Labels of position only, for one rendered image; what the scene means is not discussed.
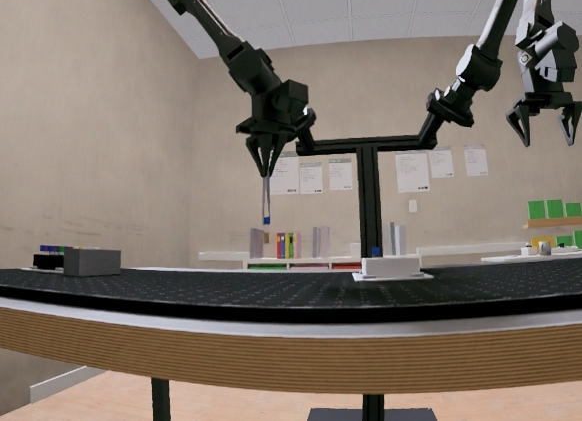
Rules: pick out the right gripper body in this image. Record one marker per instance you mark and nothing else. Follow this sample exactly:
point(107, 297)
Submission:
point(259, 125)

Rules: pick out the black vial rack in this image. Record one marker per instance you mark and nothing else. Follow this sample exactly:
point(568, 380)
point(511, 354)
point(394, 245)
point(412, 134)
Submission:
point(48, 262)

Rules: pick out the white rectangular tube rack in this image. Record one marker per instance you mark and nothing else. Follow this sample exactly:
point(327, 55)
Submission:
point(386, 267)

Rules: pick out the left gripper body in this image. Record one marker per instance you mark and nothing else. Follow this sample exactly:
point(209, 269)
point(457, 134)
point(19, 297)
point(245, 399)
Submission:
point(544, 100)

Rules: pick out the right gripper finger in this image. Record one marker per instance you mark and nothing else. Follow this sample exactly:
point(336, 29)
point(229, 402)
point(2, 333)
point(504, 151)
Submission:
point(278, 144)
point(264, 140)

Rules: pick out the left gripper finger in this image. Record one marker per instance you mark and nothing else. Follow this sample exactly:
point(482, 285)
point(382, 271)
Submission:
point(521, 112)
point(575, 112)

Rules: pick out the metal forceps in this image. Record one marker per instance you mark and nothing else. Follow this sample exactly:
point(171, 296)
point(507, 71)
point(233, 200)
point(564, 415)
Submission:
point(266, 185)

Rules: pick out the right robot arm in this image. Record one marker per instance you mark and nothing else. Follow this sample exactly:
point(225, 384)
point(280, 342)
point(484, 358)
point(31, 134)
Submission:
point(289, 96)

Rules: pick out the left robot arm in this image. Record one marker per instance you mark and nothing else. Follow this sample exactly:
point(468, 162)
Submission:
point(557, 66)

